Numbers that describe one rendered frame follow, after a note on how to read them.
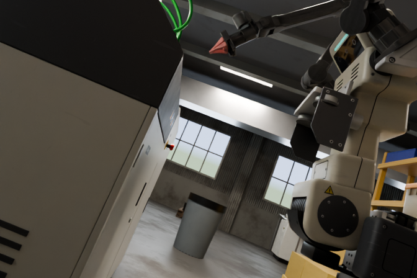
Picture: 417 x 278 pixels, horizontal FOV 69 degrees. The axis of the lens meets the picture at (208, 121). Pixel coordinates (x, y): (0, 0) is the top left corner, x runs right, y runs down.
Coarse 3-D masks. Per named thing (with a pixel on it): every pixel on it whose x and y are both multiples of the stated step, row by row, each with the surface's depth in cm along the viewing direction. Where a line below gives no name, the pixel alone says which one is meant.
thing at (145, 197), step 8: (160, 0) 169; (176, 120) 153; (176, 128) 180; (168, 136) 144; (168, 152) 201; (160, 160) 158; (160, 168) 184; (152, 176) 147; (152, 184) 173; (144, 192) 141; (144, 200) 163; (136, 208) 136; (144, 208) 193; (136, 216) 152; (136, 224) 180; (128, 232) 148; (128, 240) 175; (120, 248) 141; (120, 256) 165; (112, 264) 134; (112, 272) 159
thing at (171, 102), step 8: (176, 80) 86; (176, 88) 95; (168, 96) 84; (176, 96) 105; (168, 104) 92; (176, 104) 117; (160, 112) 82; (168, 112) 101; (176, 112) 132; (160, 120) 90; (168, 120) 112; (168, 128) 127
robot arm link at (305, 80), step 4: (304, 76) 123; (328, 76) 120; (304, 80) 123; (308, 80) 120; (328, 80) 119; (308, 84) 122; (312, 84) 119; (316, 84) 120; (320, 84) 120; (308, 88) 124; (312, 88) 124
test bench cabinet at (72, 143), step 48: (0, 48) 73; (0, 96) 71; (48, 96) 72; (96, 96) 73; (0, 144) 69; (48, 144) 70; (96, 144) 71; (0, 192) 67; (48, 192) 68; (96, 192) 69; (0, 240) 65; (48, 240) 66; (96, 240) 67
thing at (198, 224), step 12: (192, 204) 345; (204, 204) 339; (216, 204) 340; (192, 216) 339; (204, 216) 337; (216, 216) 341; (180, 228) 346; (192, 228) 335; (204, 228) 336; (216, 228) 348; (180, 240) 338; (192, 240) 333; (204, 240) 336; (192, 252) 331; (204, 252) 340
